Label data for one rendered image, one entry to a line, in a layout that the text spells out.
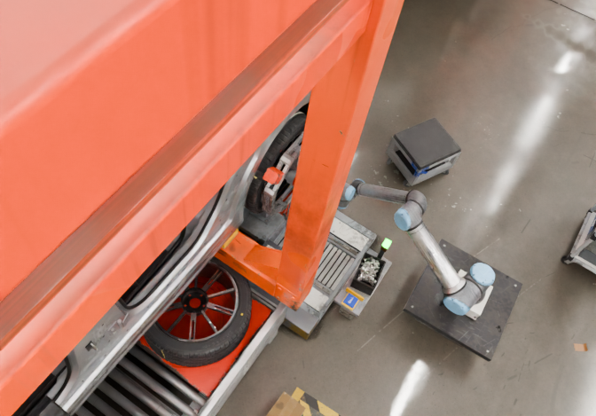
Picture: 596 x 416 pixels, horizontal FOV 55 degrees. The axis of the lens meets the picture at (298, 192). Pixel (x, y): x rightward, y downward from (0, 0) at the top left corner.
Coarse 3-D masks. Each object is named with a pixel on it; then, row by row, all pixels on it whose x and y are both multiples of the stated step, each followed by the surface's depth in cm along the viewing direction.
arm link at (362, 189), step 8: (352, 184) 379; (360, 184) 375; (368, 184) 371; (360, 192) 374; (368, 192) 367; (376, 192) 361; (384, 192) 356; (392, 192) 351; (400, 192) 347; (408, 192) 340; (416, 192) 337; (392, 200) 352; (400, 200) 346; (416, 200) 331; (424, 200) 333; (424, 208) 331
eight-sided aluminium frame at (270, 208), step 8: (296, 144) 321; (288, 152) 317; (296, 152) 317; (280, 160) 315; (288, 160) 314; (280, 168) 319; (288, 168) 317; (264, 192) 322; (272, 192) 319; (288, 192) 365; (264, 200) 329; (272, 200) 325; (280, 200) 358; (288, 200) 359; (264, 208) 336; (272, 208) 335; (280, 208) 351
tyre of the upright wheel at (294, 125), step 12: (288, 120) 322; (300, 120) 325; (288, 132) 317; (276, 144) 313; (264, 156) 313; (276, 156) 315; (264, 168) 313; (264, 180) 320; (252, 192) 320; (252, 204) 328
